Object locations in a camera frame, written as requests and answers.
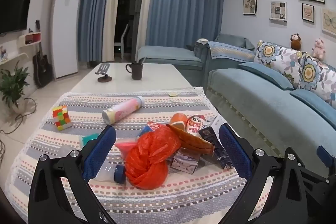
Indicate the white chair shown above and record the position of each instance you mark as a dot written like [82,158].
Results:
[123,41]

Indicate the orange paper cup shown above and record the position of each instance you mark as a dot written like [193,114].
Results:
[178,120]

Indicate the white coffee table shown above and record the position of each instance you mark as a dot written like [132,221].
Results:
[155,77]

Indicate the black television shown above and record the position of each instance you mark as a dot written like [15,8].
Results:
[14,8]

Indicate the white printed packet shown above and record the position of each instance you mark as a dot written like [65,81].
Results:
[214,121]

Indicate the striped woven tablecloth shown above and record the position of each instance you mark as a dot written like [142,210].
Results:
[157,200]

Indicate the blue cushion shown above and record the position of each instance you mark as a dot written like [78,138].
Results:
[265,74]
[317,106]

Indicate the white framed collage picture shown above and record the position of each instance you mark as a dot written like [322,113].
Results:
[278,11]

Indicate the colourful puzzle cube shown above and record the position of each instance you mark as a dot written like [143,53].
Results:
[61,117]

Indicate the teal fabric sofa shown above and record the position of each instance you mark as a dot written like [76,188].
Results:
[252,103]

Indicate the white and red shelf box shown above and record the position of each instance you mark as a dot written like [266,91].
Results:
[30,39]

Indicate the brown monkey plush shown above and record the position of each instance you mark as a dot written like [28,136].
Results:
[295,41]

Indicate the floral cushion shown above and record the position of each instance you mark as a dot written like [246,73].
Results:
[315,77]
[278,61]

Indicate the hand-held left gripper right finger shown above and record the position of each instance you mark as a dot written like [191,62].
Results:
[235,151]

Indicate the white standing air conditioner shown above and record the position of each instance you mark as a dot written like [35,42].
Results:
[67,29]

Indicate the brown snack wrapper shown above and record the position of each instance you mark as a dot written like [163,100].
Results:
[194,142]

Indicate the tall black framed picture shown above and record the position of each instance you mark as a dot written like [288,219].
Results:
[249,3]

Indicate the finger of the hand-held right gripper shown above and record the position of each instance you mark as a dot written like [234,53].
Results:
[321,153]

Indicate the green potted plant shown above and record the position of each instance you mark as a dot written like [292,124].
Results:
[13,85]

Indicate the black acoustic guitar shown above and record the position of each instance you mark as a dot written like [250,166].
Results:
[42,69]

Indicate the small grey print carton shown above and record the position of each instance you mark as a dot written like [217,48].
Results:
[185,161]

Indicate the pink cylindrical bottle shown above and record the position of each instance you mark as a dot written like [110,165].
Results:
[123,109]

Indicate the white lower wall shelf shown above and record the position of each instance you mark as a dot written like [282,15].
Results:
[14,58]

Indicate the pink pig plush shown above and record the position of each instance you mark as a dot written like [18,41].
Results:
[318,49]

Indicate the teal plastic piece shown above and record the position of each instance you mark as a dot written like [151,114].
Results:
[89,140]

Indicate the brown phone stand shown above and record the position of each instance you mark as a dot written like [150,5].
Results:
[104,74]

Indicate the glass balcony door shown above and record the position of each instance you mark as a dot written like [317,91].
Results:
[130,3]

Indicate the crown print framed picture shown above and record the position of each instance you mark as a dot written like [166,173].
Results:
[308,12]

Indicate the butterfly picture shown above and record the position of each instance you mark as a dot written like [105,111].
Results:
[330,20]

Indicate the panda print can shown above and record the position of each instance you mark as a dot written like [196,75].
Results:
[195,124]

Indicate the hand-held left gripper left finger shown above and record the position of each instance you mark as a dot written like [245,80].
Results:
[101,150]

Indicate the striped sofa armrest cover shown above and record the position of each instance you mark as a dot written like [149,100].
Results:
[228,50]

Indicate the brown mug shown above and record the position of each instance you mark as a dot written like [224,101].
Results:
[136,71]

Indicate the dark printed box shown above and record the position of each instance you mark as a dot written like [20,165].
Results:
[219,153]

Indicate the pink plastic cup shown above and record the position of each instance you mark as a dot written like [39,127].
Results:
[126,146]

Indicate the white sheer curtain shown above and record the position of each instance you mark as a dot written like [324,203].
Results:
[145,3]
[111,16]

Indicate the white bottle with blue cap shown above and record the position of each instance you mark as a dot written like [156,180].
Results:
[113,174]

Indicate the orange plastic bag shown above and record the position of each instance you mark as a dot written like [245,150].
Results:
[149,158]

